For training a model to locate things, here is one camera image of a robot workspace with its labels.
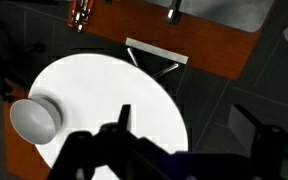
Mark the white table base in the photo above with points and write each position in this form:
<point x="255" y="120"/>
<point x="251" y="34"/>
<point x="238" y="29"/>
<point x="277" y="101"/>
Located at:
<point x="157" y="50"/>

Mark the grey bowl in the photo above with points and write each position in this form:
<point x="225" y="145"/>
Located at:
<point x="34" y="121"/>

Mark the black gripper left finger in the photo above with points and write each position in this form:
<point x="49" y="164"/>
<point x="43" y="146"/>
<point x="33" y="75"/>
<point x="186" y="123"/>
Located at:
<point x="84" y="156"/>

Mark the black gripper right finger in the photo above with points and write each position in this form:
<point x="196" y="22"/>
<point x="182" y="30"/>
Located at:
<point x="277" y="153"/>

